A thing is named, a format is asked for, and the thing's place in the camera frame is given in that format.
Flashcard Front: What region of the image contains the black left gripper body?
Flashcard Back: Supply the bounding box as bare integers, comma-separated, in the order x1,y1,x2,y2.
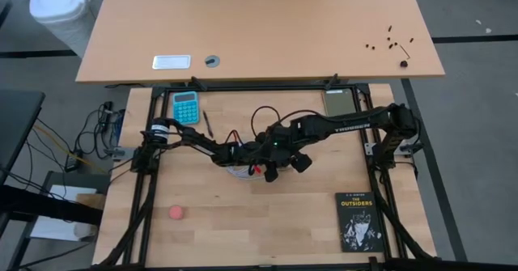
230,140,269,168

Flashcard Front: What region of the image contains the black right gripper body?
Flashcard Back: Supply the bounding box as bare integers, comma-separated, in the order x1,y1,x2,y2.
260,124,304,162

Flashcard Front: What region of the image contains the white lamp power cord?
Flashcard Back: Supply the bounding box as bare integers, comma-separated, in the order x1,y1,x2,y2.
225,163,262,182

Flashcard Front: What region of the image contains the black pen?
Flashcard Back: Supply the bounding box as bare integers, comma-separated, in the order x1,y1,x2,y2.
202,110,214,139

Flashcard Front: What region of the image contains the olive green notebook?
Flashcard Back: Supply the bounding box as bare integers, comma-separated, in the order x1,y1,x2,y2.
321,87,360,118

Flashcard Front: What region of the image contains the teal flat tray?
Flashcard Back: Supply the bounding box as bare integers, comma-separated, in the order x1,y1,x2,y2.
172,91,201,127

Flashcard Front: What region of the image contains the black paperback book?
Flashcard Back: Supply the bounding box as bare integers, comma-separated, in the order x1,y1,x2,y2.
334,192,385,254

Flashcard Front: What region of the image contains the pink round object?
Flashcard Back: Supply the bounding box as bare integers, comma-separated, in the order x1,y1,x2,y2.
168,205,186,221

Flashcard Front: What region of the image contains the light wooden desk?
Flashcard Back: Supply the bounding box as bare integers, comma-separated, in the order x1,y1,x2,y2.
74,0,446,85

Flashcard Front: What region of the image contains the silver rectangular plate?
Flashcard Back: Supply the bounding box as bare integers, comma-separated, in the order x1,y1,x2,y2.
151,54,192,70

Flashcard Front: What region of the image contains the black power adapter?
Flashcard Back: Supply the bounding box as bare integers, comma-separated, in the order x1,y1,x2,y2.
64,151,83,173

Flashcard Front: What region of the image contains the white paper sheet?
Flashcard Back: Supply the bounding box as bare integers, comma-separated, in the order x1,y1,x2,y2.
30,185,98,242

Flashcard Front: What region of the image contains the black stand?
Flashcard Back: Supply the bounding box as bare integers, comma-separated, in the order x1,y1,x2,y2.
0,171,104,271

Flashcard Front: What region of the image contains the black side table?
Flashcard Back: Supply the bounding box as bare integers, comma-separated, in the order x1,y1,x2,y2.
0,91,45,183

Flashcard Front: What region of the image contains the white trash bin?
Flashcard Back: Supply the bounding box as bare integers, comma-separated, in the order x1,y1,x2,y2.
28,0,96,57

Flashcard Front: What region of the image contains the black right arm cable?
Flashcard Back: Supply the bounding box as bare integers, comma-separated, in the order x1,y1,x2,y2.
249,105,325,139

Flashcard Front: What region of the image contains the black floor cable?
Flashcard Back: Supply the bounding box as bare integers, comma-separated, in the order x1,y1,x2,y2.
36,103,126,163

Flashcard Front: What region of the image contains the yellow floor cable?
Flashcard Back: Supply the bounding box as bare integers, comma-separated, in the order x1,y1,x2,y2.
34,124,111,176

